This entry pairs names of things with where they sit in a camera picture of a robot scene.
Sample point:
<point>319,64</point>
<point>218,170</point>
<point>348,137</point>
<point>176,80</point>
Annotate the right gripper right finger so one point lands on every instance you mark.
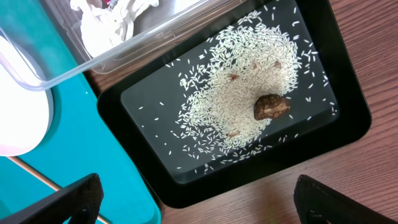
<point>315,202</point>

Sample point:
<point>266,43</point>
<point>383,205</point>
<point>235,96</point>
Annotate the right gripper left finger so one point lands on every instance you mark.
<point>78,202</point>

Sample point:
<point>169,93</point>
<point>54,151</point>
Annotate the white round plate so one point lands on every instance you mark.
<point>26,115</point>

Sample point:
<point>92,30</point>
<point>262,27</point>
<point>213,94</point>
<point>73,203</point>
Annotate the brown food chunk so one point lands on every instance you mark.
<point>270,106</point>

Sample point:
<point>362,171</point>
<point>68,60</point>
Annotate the white rice grains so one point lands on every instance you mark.
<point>221,83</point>

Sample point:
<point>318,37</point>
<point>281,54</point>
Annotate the white tissue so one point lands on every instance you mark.
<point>103,29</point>

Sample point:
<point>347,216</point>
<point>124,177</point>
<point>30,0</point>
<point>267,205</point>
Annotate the red snack wrapper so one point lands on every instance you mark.
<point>109,4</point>

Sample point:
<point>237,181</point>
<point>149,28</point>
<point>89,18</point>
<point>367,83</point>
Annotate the left wooden chopstick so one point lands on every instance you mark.
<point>33,172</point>

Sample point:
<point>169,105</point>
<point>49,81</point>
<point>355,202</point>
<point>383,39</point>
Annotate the teal plastic serving tray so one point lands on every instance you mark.
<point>78,143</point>

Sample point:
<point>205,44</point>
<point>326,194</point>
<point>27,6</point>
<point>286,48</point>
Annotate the black plastic tray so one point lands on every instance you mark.
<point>329,111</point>

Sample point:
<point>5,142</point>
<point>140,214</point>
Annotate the clear plastic bin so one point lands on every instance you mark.
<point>49,31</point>

